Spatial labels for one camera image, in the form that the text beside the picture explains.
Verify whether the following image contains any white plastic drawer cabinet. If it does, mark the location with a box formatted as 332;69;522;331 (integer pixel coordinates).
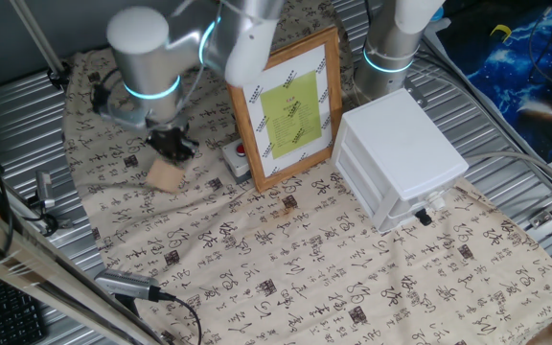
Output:
331;87;470;235

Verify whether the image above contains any black clamp on pole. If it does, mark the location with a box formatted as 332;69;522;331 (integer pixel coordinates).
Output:
46;60;72;91

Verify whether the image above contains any black camera cable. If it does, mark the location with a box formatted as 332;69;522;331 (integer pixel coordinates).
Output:
158;291;204;345

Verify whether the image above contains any thin black looped cable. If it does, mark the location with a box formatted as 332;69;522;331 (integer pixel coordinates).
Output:
525;3;552;90

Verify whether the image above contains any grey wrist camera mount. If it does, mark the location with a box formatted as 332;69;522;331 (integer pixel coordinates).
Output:
90;80;155;132

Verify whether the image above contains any small black plug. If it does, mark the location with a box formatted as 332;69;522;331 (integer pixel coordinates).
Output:
414;207;434;227

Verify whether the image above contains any silver ribbed camera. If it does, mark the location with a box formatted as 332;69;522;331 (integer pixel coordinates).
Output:
94;268;163;317

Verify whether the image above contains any beige calligraphy print tablecloth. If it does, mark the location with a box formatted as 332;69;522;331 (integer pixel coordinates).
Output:
62;0;552;345

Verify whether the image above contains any blue space print mat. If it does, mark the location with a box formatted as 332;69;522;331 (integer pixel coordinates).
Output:
436;2;552;164

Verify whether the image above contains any wooden picture frame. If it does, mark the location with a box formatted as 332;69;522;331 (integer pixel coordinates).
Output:
223;25;343;194

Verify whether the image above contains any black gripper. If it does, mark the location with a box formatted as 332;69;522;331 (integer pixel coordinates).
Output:
147;123;199;167

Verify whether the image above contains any thin metal pole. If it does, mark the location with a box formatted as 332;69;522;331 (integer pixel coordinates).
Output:
9;0;66;78

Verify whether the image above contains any light wooden cube block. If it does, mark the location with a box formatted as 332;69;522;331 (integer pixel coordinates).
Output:
145;157;188;195

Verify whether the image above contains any small silver camera on mount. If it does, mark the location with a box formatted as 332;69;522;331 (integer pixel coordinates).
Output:
26;170;74;236

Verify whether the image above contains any grey box with red button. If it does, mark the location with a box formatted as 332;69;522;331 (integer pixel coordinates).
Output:
221;139;253;185

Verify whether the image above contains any black keyboard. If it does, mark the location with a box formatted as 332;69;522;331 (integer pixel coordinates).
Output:
0;270;48;345

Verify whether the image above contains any aluminium frame bar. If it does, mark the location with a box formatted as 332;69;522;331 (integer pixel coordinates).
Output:
0;194;162;345

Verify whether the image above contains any white cable gland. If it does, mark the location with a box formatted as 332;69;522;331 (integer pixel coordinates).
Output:
424;188;448;213

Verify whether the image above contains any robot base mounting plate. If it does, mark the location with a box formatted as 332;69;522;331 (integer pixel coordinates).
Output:
402;76;429;109

